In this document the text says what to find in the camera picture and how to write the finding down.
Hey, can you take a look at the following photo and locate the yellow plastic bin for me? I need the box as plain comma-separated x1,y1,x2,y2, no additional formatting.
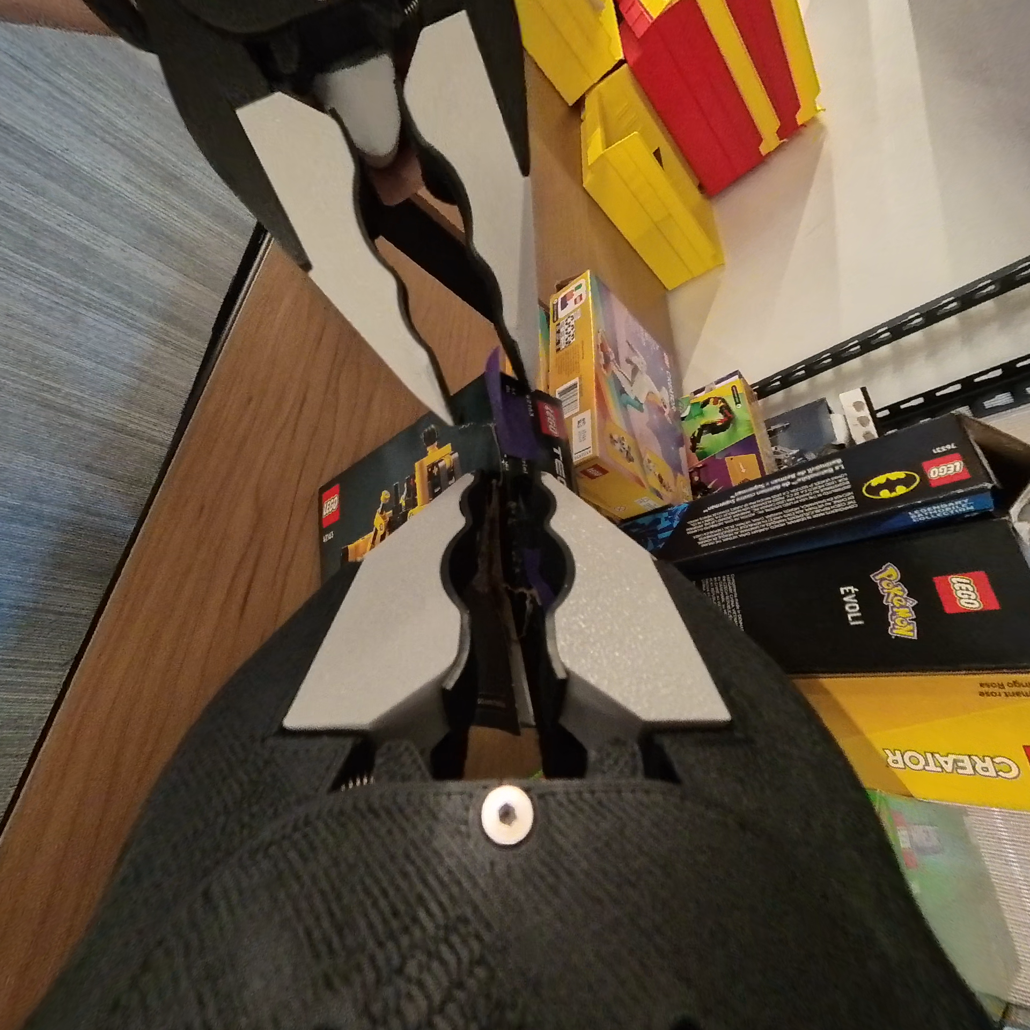
581,64,725,292
515,0,626,107

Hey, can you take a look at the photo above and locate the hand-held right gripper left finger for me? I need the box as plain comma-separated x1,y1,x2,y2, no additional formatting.
282,475,476,735

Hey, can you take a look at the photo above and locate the black bat logo toy box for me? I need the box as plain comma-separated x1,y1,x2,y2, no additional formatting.
620,414,1030,574

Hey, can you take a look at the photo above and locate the small black yellow toy box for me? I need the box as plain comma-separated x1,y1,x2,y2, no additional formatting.
318,370,582,737

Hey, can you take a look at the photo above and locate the grey toy box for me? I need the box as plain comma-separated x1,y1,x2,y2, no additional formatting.
760,386,880,469

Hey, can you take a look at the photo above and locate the green toy box white edge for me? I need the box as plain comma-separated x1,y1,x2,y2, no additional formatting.
873,792,1030,1011

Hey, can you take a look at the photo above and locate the wooden desk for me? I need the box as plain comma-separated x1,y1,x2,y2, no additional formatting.
0,233,564,1030

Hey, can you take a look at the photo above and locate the black toy box yellow logo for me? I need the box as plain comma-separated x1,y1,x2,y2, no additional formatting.
692,519,1030,679

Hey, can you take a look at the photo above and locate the purple green toy box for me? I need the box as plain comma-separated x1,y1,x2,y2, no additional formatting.
680,372,775,497

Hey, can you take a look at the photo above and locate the yellow flamingo toy box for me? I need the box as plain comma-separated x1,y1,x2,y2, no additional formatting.
792,672,1030,811

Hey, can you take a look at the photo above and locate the orange toy box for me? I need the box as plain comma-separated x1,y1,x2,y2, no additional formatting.
547,269,695,518

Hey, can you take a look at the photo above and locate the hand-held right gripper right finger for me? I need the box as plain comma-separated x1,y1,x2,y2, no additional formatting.
538,472,733,740

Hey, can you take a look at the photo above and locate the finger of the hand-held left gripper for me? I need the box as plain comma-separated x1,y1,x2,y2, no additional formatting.
401,10,539,394
233,90,457,428

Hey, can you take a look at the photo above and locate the black metal rack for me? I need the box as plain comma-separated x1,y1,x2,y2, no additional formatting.
748,256,1030,421

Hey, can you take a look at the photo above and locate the wooden rack shelf board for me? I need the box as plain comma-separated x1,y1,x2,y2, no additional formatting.
525,60,673,379

